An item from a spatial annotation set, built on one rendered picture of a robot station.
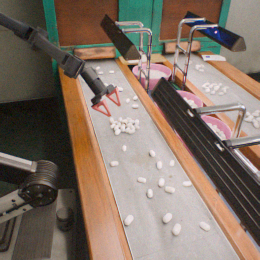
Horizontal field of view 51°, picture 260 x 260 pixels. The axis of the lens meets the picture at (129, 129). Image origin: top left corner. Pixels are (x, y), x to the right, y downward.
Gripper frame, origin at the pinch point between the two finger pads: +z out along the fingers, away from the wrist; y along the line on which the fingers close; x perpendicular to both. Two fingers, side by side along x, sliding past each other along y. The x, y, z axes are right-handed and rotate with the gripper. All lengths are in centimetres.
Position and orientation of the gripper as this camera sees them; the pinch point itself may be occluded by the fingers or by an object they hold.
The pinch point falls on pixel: (114, 109)
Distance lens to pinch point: 114.4
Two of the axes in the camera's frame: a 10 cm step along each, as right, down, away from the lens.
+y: -3.8, 5.2, -7.6
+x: 7.3, -3.4, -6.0
